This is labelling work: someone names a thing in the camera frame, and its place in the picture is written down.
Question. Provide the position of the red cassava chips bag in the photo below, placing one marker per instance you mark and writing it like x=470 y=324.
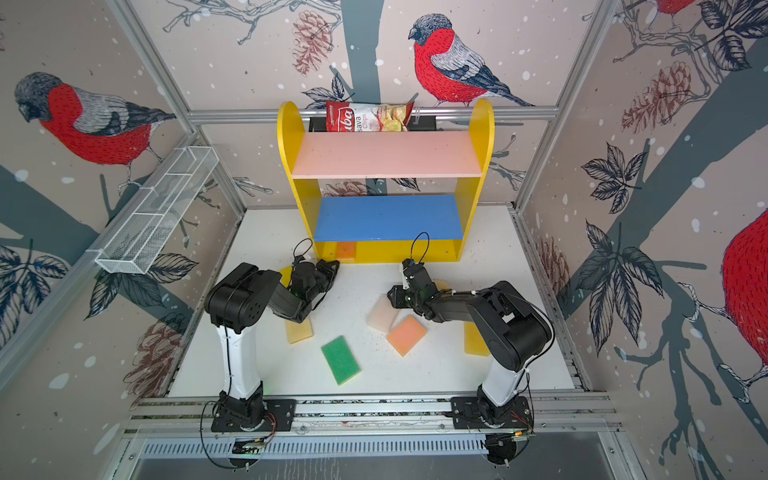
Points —
x=346 y=117

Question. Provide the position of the pale yellow sponge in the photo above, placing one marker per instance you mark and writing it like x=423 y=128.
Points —
x=297 y=332

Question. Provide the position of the light pink sponge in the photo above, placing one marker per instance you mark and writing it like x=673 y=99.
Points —
x=383 y=315

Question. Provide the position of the green scrub sponge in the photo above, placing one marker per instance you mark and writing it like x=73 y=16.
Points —
x=341 y=360

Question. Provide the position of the salmon orange sponge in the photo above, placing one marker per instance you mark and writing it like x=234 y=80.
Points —
x=406 y=335

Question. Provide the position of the yellow shelf with coloured boards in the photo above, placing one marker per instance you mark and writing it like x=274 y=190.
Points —
x=386 y=226

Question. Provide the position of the orange scrub sponge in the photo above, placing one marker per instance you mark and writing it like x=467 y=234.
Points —
x=346 y=251

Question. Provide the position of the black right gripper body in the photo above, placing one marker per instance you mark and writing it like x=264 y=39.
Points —
x=405 y=298

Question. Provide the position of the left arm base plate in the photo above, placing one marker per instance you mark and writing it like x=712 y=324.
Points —
x=242 y=416

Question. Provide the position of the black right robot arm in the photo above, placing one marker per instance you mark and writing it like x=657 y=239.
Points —
x=513 y=330

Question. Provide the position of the small yellow square sponge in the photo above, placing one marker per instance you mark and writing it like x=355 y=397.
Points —
x=286 y=276

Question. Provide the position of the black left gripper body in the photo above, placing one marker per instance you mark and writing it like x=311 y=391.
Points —
x=323 y=280

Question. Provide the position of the white wire mesh basket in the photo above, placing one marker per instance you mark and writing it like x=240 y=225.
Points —
x=140 y=239

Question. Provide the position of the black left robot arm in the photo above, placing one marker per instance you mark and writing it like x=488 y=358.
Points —
x=235 y=305

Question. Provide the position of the yellow rectangular sponge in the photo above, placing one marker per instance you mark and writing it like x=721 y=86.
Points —
x=474 y=344

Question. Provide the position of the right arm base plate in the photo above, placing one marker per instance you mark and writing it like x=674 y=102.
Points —
x=480 y=413

